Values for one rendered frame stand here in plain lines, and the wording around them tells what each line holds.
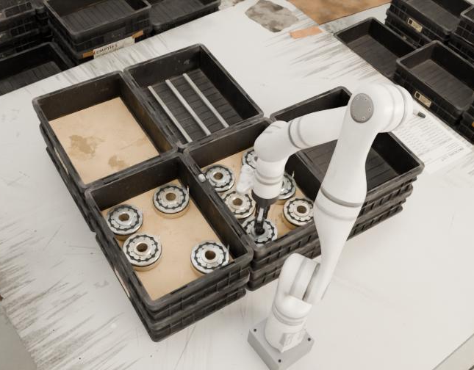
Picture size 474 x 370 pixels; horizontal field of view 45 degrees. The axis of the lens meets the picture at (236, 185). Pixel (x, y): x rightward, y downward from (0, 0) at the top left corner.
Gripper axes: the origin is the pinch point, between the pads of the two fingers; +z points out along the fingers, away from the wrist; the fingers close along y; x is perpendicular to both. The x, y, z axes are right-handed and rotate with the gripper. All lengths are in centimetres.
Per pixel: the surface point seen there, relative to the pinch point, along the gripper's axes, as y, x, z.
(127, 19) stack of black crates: 114, 80, 30
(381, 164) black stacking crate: 34.1, -32.6, 4.9
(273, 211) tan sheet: 7.5, -2.9, 5.1
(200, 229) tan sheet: -4.1, 15.8, 5.3
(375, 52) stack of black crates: 165, -37, 59
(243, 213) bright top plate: 2.3, 5.2, 2.2
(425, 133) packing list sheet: 66, -50, 17
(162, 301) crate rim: -32.8, 17.9, -4.3
